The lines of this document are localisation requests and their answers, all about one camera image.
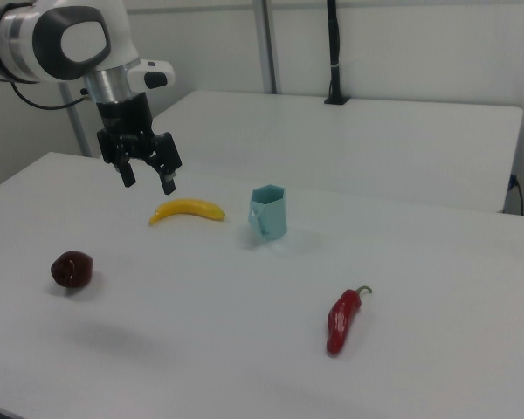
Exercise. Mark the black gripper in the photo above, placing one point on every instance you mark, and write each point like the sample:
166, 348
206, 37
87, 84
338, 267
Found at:
124, 113

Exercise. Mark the light blue hexagonal mug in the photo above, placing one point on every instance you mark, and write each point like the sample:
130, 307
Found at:
273, 218

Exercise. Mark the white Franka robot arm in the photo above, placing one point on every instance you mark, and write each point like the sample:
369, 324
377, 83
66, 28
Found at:
22, 39

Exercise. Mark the yellow banana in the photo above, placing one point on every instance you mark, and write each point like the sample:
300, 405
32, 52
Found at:
188, 207

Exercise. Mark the dark red apple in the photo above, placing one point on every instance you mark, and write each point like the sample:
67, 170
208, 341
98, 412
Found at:
72, 269

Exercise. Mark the white side table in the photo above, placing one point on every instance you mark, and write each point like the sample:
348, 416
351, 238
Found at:
332, 144

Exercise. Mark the black pole stand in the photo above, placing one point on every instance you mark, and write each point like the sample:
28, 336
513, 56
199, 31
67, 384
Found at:
334, 52

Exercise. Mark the red chili pepper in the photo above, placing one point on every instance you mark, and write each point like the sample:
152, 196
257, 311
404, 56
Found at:
341, 320

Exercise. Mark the grey metal frame post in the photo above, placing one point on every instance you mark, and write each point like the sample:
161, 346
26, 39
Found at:
79, 131
266, 43

